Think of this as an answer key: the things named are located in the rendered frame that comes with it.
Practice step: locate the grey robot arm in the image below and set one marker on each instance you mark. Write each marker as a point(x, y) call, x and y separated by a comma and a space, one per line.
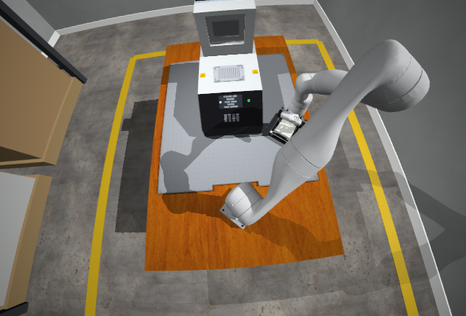
point(386, 77)

